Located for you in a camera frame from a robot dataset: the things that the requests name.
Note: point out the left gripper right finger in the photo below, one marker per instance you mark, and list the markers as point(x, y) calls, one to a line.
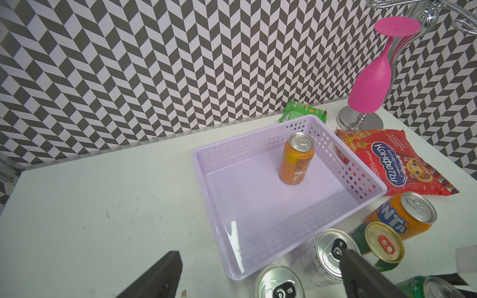
point(361, 280)

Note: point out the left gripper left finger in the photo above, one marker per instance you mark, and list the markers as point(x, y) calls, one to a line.
point(159, 281)

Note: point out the green can gold top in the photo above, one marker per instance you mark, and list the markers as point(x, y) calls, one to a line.
point(379, 244)

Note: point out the white monster can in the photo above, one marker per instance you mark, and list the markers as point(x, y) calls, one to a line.
point(278, 281)
point(319, 263)

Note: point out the green can back row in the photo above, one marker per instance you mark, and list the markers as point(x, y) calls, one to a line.
point(428, 287)

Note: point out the lavender plastic basket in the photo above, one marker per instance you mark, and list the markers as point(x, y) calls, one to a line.
point(256, 217)

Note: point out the orange soda can back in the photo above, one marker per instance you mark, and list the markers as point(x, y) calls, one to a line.
point(298, 152)

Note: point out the red candy bag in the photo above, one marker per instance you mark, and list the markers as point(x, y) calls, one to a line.
point(391, 157)

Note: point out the chrome glass holder stand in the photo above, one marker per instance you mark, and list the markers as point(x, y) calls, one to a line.
point(427, 14)

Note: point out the green snack packet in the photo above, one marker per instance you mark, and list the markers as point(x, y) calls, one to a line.
point(295, 110)

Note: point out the pink wine glass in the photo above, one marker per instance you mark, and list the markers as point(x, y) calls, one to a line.
point(372, 84)

